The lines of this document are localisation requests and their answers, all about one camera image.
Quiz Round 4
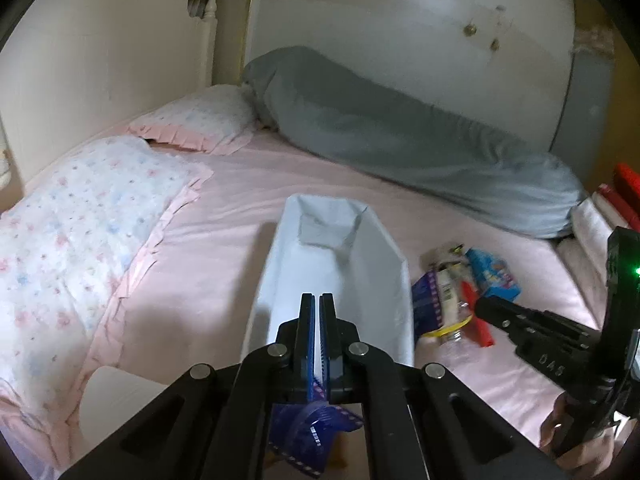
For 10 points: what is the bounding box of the blue-purple striped-edge packet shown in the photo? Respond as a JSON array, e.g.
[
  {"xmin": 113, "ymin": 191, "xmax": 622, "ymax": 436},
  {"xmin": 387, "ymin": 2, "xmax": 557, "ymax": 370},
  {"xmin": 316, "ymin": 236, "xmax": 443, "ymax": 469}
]
[
  {"xmin": 267, "ymin": 380, "xmax": 363, "ymax": 478},
  {"xmin": 411, "ymin": 269, "xmax": 443, "ymax": 337}
]

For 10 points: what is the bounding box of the small floral ruffled pillow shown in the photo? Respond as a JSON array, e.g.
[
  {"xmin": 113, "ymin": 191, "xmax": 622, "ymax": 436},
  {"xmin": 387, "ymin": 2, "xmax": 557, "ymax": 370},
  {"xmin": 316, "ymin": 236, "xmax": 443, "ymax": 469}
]
[{"xmin": 127, "ymin": 84, "xmax": 261, "ymax": 154}]

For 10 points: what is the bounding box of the pink bed sheet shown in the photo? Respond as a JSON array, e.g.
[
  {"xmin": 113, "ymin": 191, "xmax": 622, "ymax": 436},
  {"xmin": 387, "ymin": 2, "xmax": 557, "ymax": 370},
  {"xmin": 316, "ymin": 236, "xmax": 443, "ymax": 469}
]
[{"xmin": 60, "ymin": 130, "xmax": 608, "ymax": 471}]

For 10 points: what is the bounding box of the large floral ruffled pillow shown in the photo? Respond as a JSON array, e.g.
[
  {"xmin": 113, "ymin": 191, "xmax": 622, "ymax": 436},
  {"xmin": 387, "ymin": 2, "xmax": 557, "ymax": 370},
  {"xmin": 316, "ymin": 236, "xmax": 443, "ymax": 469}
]
[{"xmin": 0, "ymin": 135, "xmax": 216, "ymax": 428}]

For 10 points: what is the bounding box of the white storage box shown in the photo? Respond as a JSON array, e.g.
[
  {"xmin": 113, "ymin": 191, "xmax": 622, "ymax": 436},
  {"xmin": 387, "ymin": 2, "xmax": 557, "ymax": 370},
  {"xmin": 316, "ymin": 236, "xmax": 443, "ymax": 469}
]
[{"xmin": 240, "ymin": 194, "xmax": 416, "ymax": 376}]

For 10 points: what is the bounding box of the cream nightstand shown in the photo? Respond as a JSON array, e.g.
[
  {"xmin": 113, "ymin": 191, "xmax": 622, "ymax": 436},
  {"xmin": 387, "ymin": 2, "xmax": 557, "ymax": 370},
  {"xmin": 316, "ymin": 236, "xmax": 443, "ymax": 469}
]
[{"xmin": 82, "ymin": 364, "xmax": 172, "ymax": 415}]

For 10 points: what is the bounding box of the plaid cloth with round object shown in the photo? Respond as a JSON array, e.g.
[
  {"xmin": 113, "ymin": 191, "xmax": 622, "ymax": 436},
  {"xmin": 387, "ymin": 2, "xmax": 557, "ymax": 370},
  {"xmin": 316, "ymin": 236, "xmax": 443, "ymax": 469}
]
[{"xmin": 431, "ymin": 244, "xmax": 468, "ymax": 273}]

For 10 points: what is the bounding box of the grey bolster pillow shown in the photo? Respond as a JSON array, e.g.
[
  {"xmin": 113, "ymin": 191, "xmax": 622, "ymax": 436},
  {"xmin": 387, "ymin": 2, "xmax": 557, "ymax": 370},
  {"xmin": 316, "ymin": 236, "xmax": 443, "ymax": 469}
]
[{"xmin": 242, "ymin": 46, "xmax": 587, "ymax": 240}]

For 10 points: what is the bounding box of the cream bed headboard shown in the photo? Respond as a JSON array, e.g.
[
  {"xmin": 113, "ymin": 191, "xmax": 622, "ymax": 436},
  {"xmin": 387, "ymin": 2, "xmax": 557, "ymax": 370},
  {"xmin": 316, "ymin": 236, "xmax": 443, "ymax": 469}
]
[{"xmin": 0, "ymin": 0, "xmax": 222, "ymax": 201}]

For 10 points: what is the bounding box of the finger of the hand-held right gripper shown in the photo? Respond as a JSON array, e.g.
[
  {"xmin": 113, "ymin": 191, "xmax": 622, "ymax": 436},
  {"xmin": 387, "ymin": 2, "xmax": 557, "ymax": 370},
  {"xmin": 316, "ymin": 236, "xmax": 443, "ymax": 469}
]
[{"xmin": 474, "ymin": 296, "xmax": 553, "ymax": 348}]

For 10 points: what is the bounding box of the person's right hand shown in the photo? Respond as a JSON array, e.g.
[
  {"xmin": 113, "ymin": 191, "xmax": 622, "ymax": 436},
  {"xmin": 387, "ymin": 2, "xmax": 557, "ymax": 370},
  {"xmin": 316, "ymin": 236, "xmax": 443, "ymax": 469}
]
[{"xmin": 539, "ymin": 391, "xmax": 620, "ymax": 473}]

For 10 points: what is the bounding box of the red plastic item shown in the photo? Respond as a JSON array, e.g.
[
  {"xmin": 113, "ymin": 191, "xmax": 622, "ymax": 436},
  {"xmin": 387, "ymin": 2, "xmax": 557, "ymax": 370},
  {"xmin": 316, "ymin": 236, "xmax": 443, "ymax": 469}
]
[{"xmin": 460, "ymin": 280, "xmax": 496, "ymax": 348}]

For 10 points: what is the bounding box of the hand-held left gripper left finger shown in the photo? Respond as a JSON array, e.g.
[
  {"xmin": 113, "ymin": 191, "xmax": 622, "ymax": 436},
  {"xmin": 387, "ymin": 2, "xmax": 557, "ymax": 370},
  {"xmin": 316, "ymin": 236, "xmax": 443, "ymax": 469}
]
[{"xmin": 59, "ymin": 292, "xmax": 321, "ymax": 480}]

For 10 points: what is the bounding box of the clear plastic bottle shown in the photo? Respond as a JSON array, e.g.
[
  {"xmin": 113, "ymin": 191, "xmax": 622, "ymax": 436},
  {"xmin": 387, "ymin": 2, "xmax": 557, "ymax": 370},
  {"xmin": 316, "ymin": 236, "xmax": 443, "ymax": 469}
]
[{"xmin": 425, "ymin": 260, "xmax": 482, "ymax": 361}]

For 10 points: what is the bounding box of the pink folded blanket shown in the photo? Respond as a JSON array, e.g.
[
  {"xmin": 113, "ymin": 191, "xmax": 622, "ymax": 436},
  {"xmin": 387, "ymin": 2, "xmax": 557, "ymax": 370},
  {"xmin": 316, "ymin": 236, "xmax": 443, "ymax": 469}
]
[{"xmin": 555, "ymin": 237, "xmax": 610, "ymax": 323}]

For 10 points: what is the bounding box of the white wardrobe door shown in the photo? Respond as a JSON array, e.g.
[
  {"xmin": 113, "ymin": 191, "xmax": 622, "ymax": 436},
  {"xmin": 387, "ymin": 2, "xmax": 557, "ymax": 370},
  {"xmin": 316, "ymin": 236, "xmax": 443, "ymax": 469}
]
[{"xmin": 242, "ymin": 0, "xmax": 577, "ymax": 157}]

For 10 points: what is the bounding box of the grey cabinet panel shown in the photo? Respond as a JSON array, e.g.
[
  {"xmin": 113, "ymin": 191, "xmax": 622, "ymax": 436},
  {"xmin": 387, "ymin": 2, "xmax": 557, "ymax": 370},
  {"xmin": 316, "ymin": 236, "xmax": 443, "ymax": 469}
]
[{"xmin": 550, "ymin": 50, "xmax": 617, "ymax": 173}]

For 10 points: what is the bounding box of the blue printed carton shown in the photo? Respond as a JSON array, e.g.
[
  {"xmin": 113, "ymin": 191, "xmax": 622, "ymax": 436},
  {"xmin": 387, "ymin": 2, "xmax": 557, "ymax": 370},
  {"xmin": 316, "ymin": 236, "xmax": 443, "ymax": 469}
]
[{"xmin": 467, "ymin": 247, "xmax": 522, "ymax": 302}]

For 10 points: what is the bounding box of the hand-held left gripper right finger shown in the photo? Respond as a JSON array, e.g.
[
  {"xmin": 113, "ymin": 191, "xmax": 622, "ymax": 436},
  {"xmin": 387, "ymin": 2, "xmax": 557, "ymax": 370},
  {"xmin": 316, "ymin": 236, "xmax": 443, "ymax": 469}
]
[{"xmin": 319, "ymin": 292, "xmax": 568, "ymax": 480}]

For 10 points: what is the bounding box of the red box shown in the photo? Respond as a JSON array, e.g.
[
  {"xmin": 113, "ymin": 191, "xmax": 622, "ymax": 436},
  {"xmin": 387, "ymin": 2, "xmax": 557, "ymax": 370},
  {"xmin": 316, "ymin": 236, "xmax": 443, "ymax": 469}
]
[
  {"xmin": 597, "ymin": 184, "xmax": 640, "ymax": 232},
  {"xmin": 614, "ymin": 162, "xmax": 640, "ymax": 197}
]

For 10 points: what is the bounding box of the white folded towel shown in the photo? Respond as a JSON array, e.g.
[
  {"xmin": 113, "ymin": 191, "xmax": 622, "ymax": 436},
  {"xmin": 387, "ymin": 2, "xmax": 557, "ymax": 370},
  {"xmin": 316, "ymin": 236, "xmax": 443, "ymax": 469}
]
[{"xmin": 570, "ymin": 194, "xmax": 622, "ymax": 253}]

